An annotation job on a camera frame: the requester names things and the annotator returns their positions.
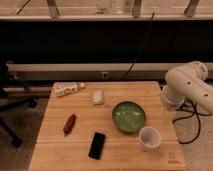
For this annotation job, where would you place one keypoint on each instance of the white cup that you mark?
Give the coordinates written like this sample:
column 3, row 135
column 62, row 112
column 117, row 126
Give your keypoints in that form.
column 149, row 138

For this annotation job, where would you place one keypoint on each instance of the dark red pepper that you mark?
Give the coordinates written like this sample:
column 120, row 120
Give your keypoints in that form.
column 69, row 124

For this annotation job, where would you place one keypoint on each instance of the white sponge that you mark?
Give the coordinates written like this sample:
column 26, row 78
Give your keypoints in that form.
column 98, row 97

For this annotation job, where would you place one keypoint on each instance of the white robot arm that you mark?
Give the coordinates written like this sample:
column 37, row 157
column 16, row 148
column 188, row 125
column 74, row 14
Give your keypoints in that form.
column 187, row 81

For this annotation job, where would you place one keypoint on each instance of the black phone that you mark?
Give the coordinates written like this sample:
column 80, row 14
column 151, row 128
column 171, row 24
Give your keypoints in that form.
column 97, row 146

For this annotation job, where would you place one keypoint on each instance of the green bowl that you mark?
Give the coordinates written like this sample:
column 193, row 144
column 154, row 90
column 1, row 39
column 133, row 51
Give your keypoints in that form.
column 128, row 116

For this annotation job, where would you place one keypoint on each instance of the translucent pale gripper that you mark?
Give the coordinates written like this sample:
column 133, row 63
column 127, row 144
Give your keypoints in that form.
column 168, row 114

